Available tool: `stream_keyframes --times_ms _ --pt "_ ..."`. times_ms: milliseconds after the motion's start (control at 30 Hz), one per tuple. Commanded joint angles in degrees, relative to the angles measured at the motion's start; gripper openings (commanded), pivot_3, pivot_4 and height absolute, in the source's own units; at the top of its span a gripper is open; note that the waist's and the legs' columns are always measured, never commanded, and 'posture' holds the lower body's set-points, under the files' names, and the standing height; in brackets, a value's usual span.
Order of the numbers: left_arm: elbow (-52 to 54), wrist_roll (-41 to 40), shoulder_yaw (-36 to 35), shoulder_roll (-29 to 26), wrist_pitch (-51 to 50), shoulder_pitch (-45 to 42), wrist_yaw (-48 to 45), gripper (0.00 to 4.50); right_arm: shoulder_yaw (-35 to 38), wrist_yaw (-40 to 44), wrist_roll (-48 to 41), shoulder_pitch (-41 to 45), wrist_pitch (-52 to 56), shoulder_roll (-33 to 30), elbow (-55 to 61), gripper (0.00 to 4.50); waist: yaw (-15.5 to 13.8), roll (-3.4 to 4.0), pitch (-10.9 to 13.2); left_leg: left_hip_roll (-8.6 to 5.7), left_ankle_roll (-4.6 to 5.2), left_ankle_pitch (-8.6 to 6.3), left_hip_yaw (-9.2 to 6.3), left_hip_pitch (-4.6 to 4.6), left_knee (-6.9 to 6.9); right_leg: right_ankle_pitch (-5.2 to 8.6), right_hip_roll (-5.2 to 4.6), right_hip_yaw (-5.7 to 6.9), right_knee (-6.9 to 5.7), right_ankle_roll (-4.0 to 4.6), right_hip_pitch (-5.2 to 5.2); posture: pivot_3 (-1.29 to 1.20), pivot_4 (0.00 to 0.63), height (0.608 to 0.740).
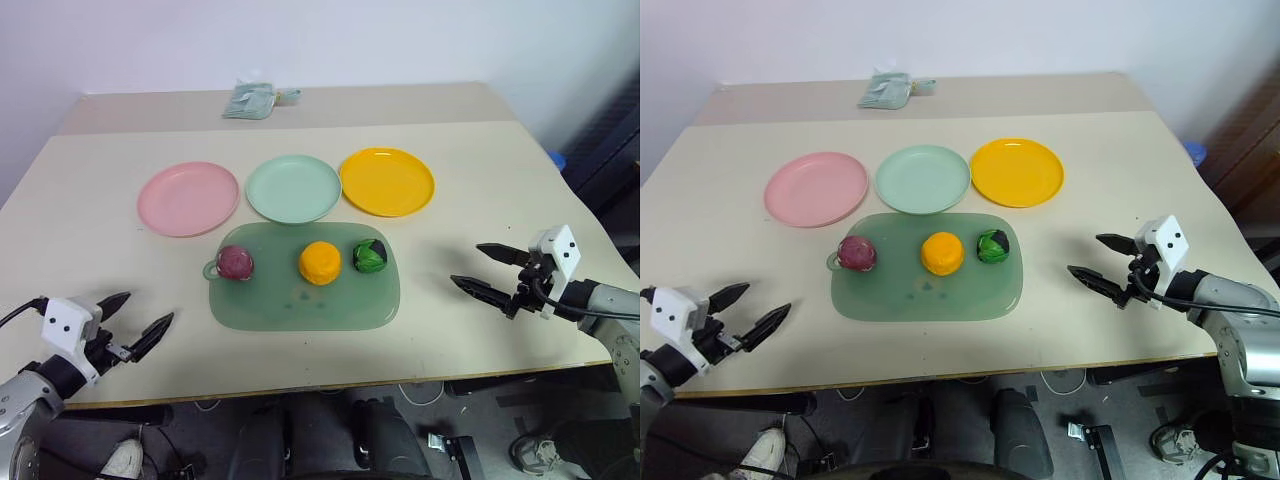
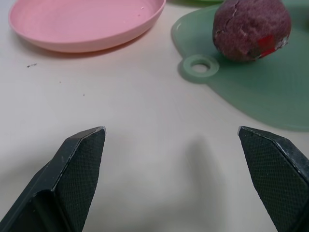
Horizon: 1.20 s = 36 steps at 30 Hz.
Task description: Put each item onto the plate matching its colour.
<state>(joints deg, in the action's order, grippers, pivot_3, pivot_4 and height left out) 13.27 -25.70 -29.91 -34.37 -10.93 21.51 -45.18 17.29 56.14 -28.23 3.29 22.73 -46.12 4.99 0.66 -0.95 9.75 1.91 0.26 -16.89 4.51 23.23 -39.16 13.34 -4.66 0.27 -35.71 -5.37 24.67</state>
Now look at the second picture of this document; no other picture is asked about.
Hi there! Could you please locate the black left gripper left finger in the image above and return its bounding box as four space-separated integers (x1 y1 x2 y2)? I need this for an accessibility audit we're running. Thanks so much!
0 126 107 232

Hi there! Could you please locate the green cutting board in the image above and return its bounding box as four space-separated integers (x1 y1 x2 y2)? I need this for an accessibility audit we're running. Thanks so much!
171 0 309 132

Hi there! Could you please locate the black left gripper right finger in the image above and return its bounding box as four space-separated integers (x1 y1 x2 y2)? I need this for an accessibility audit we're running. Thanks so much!
238 126 309 232

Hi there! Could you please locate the pink round plate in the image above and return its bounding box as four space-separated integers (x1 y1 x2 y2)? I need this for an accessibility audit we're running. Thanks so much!
8 0 167 53

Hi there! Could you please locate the dark red round fruit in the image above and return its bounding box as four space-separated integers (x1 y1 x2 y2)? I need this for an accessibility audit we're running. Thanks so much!
212 0 292 62

